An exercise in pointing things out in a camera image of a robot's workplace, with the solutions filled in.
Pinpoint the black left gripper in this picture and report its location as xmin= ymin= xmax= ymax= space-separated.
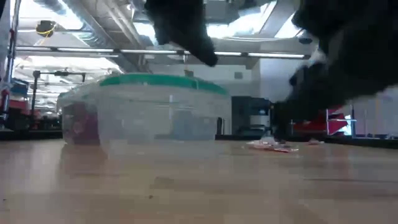
xmin=144 ymin=0 xmax=219 ymax=68

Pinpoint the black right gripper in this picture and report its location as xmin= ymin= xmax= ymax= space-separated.
xmin=288 ymin=0 xmax=398 ymax=97

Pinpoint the large teal-rimmed lid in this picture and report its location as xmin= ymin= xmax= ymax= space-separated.
xmin=57 ymin=73 xmax=231 ymax=102

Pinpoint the large clear plastic tub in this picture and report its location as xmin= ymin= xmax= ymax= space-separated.
xmin=57 ymin=81 xmax=233 ymax=154

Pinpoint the rack with red bins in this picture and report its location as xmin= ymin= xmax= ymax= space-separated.
xmin=292 ymin=107 xmax=358 ymax=137

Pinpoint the black machine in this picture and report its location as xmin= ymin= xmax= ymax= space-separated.
xmin=231 ymin=95 xmax=274 ymax=138

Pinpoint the grey metal pipe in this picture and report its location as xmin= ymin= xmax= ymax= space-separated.
xmin=14 ymin=45 xmax=312 ymax=60

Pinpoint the black ceiling fixture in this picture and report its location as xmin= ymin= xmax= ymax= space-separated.
xmin=35 ymin=19 xmax=57 ymax=38

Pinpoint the grey metal pole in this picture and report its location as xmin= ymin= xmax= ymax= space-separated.
xmin=6 ymin=0 xmax=22 ymax=84

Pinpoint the black metal table frame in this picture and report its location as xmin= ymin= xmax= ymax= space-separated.
xmin=0 ymin=129 xmax=398 ymax=149

